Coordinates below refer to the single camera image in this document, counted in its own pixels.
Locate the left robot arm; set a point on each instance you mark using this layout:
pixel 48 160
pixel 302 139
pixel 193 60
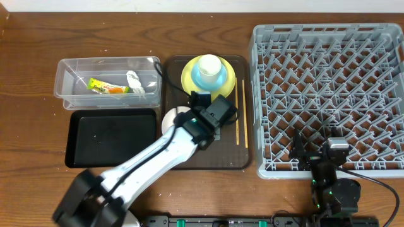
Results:
pixel 104 200

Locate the light blue saucer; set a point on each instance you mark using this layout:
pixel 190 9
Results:
pixel 196 78

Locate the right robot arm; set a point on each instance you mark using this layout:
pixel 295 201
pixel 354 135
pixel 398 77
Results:
pixel 336 198

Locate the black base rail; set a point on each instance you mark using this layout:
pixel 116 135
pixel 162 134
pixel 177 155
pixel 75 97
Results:
pixel 276 221

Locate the clear plastic bin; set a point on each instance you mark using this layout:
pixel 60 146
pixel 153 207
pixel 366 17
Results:
pixel 73 76

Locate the pale green cup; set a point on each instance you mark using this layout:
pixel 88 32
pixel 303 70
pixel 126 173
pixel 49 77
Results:
pixel 209 67

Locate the black plastic tray bin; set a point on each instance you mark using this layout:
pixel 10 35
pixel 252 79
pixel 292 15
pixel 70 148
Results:
pixel 108 137

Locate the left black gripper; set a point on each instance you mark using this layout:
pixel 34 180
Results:
pixel 218 137

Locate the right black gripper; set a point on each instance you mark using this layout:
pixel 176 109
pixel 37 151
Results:
pixel 298 151

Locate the white bowl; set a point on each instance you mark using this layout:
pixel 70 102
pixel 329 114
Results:
pixel 168 119

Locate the grey dishwasher rack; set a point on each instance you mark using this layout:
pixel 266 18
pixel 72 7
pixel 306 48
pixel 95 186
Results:
pixel 314 78

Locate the yellow green snack wrapper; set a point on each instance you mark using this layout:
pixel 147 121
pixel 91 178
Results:
pixel 102 87

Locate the white tissue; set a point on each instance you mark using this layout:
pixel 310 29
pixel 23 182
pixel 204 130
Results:
pixel 135 84

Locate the dark brown serving tray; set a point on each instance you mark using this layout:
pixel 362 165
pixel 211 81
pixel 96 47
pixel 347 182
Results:
pixel 223 154

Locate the yellow plate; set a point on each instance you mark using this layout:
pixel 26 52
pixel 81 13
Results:
pixel 188 85

